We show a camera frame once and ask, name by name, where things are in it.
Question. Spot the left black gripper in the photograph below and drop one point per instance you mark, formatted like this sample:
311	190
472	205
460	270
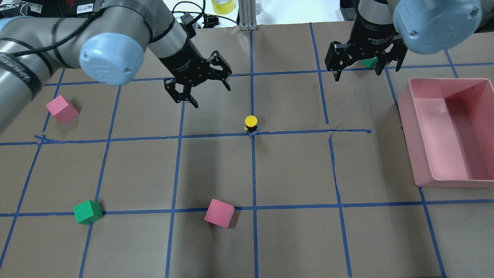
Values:
182	57

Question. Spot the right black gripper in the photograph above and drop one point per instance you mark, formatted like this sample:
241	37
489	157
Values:
371	34

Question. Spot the yellow push button switch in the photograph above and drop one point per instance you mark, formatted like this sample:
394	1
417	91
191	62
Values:
251	125

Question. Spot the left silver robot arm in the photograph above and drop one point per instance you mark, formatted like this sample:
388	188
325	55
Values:
109	46

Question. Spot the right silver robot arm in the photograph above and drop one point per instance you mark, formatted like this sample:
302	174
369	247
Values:
427	26

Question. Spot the green cube near left arm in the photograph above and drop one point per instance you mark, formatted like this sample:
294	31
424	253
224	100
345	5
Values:
87	212

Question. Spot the green cube near bin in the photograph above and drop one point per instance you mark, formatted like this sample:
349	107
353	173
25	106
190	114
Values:
369	63

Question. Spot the yellow tape roll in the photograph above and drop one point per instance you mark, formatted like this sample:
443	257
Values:
223	7

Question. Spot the pink plastic bin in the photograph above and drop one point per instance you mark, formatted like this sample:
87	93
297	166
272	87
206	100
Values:
448	126

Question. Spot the pink cube far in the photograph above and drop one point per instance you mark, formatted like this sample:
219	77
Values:
62	109

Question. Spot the pink cube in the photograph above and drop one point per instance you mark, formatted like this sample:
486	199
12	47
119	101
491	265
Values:
62	109
219	213

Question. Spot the pink cube centre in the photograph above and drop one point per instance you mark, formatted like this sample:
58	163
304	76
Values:
219	213

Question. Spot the aluminium frame post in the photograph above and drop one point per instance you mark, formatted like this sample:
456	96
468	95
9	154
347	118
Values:
247	15

